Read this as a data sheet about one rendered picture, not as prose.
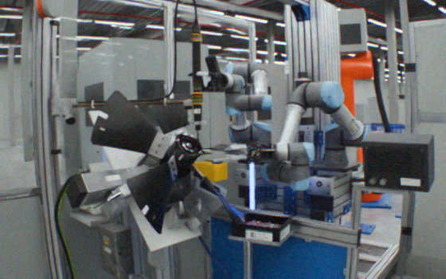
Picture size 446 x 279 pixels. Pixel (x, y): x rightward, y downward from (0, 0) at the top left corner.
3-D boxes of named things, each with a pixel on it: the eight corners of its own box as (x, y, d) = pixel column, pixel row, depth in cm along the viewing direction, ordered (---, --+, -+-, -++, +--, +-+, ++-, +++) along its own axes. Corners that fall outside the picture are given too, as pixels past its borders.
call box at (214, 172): (193, 181, 199) (193, 162, 199) (206, 178, 207) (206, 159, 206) (214, 185, 188) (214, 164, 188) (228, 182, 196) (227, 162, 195)
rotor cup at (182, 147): (167, 181, 138) (184, 162, 131) (151, 151, 144) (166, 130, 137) (195, 176, 149) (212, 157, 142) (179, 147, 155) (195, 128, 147)
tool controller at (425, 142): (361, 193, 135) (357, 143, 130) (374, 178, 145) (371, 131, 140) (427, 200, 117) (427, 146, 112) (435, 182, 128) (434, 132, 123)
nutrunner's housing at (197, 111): (192, 130, 148) (190, 17, 145) (194, 130, 152) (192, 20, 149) (201, 130, 147) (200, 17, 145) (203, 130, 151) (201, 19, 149)
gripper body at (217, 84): (213, 91, 152) (228, 92, 162) (213, 70, 152) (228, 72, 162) (198, 92, 156) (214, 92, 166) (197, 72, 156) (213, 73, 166)
